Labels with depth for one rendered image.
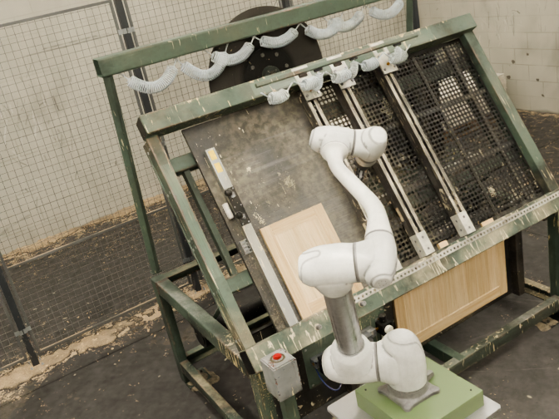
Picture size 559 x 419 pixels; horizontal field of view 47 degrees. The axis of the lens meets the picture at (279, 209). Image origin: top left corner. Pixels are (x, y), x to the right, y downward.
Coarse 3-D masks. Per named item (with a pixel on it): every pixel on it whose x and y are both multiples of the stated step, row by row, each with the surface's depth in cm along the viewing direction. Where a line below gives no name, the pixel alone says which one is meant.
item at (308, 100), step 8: (320, 72) 329; (296, 80) 338; (320, 80) 332; (304, 96) 337; (312, 96) 338; (304, 104) 343; (312, 104) 344; (312, 112) 340; (320, 112) 341; (312, 120) 343; (320, 120) 343; (344, 160) 338; (352, 200) 337; (360, 208) 333; (360, 216) 336; (400, 264) 331
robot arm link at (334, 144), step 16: (320, 128) 242; (336, 128) 243; (320, 144) 241; (336, 144) 238; (352, 144) 242; (336, 160) 235; (336, 176) 234; (352, 176) 230; (352, 192) 228; (368, 192) 225; (368, 208) 223; (368, 224) 217; (384, 224) 214
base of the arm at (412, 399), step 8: (432, 376) 261; (384, 384) 261; (432, 384) 256; (384, 392) 257; (392, 392) 253; (400, 392) 250; (408, 392) 249; (416, 392) 249; (424, 392) 251; (432, 392) 252; (392, 400) 254; (400, 400) 251; (408, 400) 249; (416, 400) 249; (424, 400) 251; (408, 408) 247
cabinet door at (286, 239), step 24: (312, 216) 328; (264, 240) 317; (288, 240) 320; (312, 240) 324; (336, 240) 328; (288, 264) 316; (288, 288) 313; (312, 288) 317; (360, 288) 325; (312, 312) 313
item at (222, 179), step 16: (208, 160) 318; (224, 176) 315; (224, 192) 315; (240, 224) 311; (256, 240) 311; (256, 256) 309; (272, 272) 309; (272, 288) 307; (288, 304) 307; (288, 320) 305
